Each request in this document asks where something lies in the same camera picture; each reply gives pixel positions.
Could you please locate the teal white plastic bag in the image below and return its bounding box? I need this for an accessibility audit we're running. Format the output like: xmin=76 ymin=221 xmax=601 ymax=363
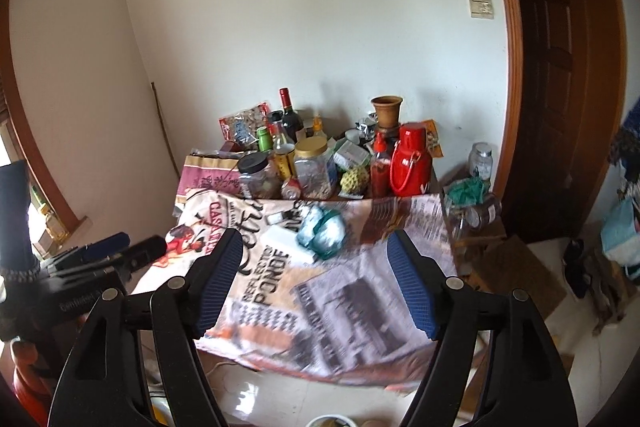
xmin=296 ymin=205 xmax=347 ymax=261

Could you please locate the printed retro tablecloth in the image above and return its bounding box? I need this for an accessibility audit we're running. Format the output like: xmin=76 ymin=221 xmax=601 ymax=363
xmin=137 ymin=190 xmax=456 ymax=386

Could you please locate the pink paper duck bag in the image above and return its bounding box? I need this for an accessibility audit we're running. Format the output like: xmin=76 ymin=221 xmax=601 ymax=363
xmin=175 ymin=155 xmax=241 ymax=208

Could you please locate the red chili sauce bottle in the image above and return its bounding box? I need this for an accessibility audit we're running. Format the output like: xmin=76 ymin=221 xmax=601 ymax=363
xmin=370 ymin=132 xmax=393 ymax=198

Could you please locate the black-lid clear plastic jar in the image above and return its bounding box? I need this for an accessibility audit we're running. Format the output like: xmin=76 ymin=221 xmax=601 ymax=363
xmin=238 ymin=152 xmax=281 ymax=199

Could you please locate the red thermos jug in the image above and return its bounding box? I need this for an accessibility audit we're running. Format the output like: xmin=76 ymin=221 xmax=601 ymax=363
xmin=390 ymin=122 xmax=432 ymax=197

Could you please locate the custard apple fruit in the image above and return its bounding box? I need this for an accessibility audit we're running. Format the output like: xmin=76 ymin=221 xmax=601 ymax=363
xmin=341 ymin=166 xmax=370 ymax=197

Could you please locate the small red-white jar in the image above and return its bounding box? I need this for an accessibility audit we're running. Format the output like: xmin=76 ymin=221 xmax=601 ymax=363
xmin=281 ymin=176 xmax=303 ymax=200

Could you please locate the clear glass jar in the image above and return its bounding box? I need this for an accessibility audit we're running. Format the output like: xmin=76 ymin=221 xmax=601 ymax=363
xmin=468 ymin=142 xmax=494 ymax=183

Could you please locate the gold-lid clear plastic jar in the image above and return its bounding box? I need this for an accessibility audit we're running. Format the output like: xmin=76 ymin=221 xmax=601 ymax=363
xmin=294 ymin=135 xmax=337 ymax=200

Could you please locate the yellow-label sauce bottle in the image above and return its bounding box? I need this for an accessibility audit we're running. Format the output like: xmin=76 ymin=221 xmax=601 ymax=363
xmin=271 ymin=119 xmax=296 ymax=182

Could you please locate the green bottle cap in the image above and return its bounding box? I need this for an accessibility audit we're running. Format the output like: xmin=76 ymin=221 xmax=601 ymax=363
xmin=257 ymin=126 xmax=273 ymax=152

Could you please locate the peanut snack bag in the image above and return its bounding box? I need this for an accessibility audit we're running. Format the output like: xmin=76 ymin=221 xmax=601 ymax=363
xmin=218 ymin=102 xmax=270 ymax=145

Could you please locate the crumpled silver foil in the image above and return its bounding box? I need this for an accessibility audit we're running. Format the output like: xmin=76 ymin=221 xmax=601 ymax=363
xmin=355 ymin=114 xmax=378 ymax=141

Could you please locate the brown clay cup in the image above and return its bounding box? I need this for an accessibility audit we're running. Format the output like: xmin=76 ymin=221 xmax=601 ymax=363
xmin=371 ymin=95 xmax=404 ymax=129

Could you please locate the red-capped wine bottle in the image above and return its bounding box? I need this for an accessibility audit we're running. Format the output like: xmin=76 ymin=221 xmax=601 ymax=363
xmin=279 ymin=88 xmax=306 ymax=143

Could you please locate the orange-cap squeeze bottle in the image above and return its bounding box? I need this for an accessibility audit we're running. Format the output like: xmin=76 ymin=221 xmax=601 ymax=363
xmin=312 ymin=115 xmax=326 ymax=138

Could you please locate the dark brown wooden door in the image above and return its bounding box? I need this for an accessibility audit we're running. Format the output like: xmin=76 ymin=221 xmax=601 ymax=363
xmin=497 ymin=0 xmax=627 ymax=243

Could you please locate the wall light switch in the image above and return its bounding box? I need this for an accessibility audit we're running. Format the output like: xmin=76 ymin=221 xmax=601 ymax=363
xmin=469 ymin=0 xmax=495 ymax=20

